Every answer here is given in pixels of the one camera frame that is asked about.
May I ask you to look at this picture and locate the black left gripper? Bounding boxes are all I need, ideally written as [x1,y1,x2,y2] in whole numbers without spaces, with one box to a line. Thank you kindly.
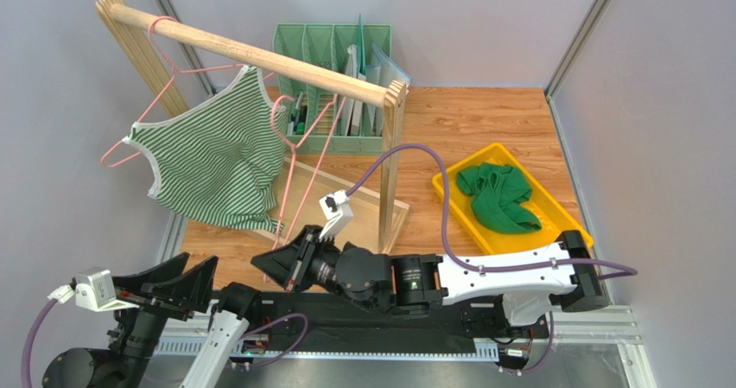
[109,250,219,388]

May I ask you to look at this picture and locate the pink wire hanger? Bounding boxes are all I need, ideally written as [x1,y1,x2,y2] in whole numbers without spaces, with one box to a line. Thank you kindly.
[263,92,350,285]

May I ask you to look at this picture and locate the green white striped tank top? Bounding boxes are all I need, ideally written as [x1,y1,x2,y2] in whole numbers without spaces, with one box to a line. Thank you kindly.
[123,66,288,232]

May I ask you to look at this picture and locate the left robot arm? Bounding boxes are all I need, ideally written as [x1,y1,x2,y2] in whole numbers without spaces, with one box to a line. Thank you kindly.
[41,253,262,387]

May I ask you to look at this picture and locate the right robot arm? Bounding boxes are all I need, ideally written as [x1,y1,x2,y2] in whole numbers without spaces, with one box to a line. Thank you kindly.
[251,226,607,328]

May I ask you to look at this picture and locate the wooden clothes rack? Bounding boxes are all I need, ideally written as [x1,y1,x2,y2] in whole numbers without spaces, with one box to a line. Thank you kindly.
[96,0,408,245]

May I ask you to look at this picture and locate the mint green file organizer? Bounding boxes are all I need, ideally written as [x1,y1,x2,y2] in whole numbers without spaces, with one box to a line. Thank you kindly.
[272,18,411,156]

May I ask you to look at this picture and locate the white folders in organizer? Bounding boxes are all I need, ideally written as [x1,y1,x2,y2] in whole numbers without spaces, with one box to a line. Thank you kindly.
[339,14,413,137]

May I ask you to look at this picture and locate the yellow plastic tray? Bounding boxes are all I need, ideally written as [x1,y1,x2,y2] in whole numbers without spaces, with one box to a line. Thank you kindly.
[447,143,593,254]

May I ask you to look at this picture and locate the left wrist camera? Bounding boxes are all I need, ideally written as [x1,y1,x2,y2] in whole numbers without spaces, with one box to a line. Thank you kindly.
[47,267,138,313]

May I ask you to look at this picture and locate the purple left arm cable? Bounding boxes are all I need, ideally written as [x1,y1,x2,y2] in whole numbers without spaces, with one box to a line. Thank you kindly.
[20,297,61,388]

